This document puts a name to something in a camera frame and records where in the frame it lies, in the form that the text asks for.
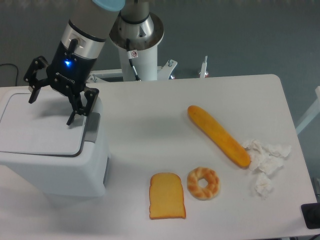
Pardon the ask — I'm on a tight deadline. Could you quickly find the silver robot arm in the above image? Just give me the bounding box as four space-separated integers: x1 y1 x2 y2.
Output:
23 0 164 124

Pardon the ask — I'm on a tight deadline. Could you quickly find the white trash can lid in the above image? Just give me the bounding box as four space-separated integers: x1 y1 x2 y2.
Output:
0 89 86 156

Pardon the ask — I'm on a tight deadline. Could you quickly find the braided ring bread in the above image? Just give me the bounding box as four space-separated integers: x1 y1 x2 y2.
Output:
187 166 221 201

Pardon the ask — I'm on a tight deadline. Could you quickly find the crumpled white tissue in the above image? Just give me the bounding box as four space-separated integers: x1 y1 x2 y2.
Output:
241 139 292 199

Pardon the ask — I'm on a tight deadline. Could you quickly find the black device at table edge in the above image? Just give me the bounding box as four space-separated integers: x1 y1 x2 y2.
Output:
301 202 320 229

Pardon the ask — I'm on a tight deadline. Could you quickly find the white frame bar right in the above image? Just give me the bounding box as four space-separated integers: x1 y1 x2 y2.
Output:
295 86 320 135

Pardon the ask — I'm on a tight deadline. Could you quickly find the long orange baguette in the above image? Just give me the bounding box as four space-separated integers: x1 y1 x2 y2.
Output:
187 105 251 168

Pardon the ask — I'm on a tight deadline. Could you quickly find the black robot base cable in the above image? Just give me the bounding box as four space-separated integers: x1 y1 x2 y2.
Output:
126 38 142 82

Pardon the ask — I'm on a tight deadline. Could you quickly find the white trash can body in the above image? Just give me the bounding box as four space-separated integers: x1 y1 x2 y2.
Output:
0 99 111 197

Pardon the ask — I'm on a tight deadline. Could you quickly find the orange toast slice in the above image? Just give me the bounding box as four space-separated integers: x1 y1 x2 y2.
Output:
149 172 186 220

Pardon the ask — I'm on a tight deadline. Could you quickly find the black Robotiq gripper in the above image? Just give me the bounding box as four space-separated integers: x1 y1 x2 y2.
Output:
23 41 100 126

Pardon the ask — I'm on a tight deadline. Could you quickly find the black floor cable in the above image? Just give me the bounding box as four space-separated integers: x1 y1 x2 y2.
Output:
0 63 20 87

